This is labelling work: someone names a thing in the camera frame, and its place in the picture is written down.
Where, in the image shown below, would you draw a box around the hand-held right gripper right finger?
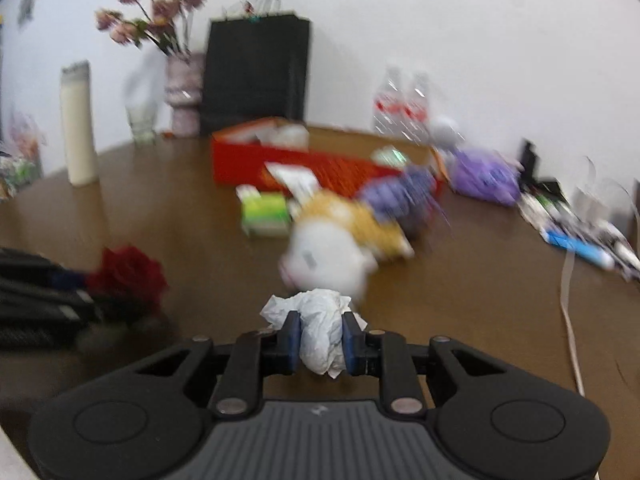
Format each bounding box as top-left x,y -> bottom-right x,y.
341,311 -> 506,416

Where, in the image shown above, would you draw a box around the clear glass cup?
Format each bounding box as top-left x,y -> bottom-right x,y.
124,99 -> 160,146

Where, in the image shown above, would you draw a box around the white and yellow plush toy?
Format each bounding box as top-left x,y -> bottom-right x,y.
278,191 -> 416,301

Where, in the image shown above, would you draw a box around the dried pink flowers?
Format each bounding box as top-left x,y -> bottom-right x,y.
94,0 -> 207,59

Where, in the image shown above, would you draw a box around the red fabric rose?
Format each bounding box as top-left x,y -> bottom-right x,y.
86,245 -> 169,318

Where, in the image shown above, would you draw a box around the purple wet wipes pack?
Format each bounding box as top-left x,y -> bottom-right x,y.
448,146 -> 522,207

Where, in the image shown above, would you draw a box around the clear water bottle red label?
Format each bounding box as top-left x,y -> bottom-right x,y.
371,66 -> 406,137
402,72 -> 432,142

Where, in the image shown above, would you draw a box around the white charger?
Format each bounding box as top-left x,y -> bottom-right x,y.
574,184 -> 617,222

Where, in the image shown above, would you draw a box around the pale green bag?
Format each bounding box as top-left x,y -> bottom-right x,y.
374,146 -> 410,169

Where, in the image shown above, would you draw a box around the black stand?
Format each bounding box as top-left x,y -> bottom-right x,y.
517,137 -> 562,192

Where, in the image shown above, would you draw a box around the colourful printed packet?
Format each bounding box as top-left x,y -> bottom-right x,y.
0,110 -> 44,204

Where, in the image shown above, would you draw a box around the cream thermos bottle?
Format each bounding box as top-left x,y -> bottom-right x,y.
60,60 -> 99,187

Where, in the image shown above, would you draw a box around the white cable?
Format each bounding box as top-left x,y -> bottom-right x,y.
559,254 -> 587,397

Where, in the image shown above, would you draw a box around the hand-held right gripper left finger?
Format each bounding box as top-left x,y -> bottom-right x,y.
132,310 -> 302,418

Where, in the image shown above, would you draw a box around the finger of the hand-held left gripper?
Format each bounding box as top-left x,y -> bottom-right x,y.
0,246 -> 96,291
0,287 -> 108,352

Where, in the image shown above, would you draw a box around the black paper bag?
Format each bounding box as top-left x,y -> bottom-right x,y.
199,11 -> 312,136

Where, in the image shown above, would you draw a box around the green tissue packet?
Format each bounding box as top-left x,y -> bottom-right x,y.
236,185 -> 292,239

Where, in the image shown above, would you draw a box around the clear cotton swab container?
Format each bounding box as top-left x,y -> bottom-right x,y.
264,161 -> 322,205

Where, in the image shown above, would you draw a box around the orange cardboard box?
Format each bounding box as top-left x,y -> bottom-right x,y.
210,117 -> 444,202

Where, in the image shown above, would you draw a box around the white tissue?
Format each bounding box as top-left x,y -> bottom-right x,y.
259,288 -> 363,380

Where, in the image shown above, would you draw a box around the purple fuzzy cloth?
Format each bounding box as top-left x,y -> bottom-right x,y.
359,164 -> 443,235

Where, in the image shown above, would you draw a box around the pink mottled vase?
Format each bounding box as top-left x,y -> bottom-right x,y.
164,52 -> 206,137

